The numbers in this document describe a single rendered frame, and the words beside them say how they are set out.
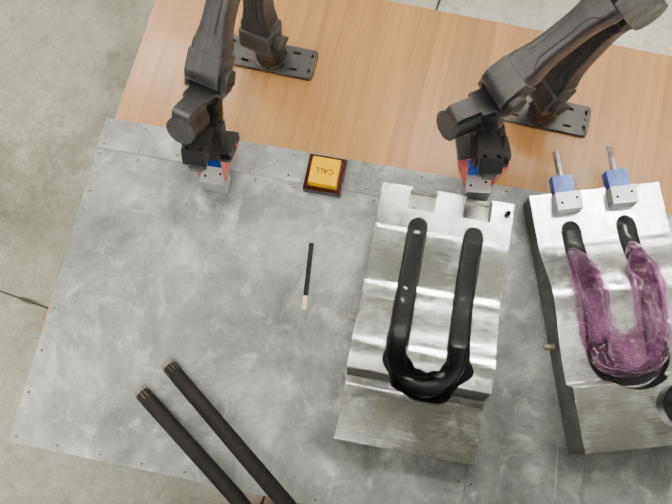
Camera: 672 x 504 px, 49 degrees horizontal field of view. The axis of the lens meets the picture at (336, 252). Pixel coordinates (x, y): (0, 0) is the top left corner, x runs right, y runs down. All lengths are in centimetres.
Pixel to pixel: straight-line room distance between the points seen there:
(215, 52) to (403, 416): 74
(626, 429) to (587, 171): 54
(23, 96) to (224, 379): 158
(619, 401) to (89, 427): 100
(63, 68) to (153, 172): 121
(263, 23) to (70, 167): 127
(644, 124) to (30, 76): 200
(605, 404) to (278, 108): 89
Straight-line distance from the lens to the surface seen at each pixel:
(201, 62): 135
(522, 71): 132
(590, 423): 140
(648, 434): 143
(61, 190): 259
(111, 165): 165
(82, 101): 269
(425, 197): 147
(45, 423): 158
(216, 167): 153
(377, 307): 137
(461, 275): 142
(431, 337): 134
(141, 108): 169
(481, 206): 148
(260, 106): 163
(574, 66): 145
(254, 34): 153
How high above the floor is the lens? 225
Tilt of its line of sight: 75 degrees down
